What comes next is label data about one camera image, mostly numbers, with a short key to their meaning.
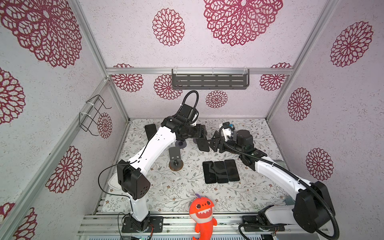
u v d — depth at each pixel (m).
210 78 0.95
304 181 0.45
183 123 0.56
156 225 0.73
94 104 0.78
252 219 0.76
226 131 0.71
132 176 0.44
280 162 0.95
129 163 0.46
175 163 0.95
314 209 0.42
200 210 0.71
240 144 0.64
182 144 1.06
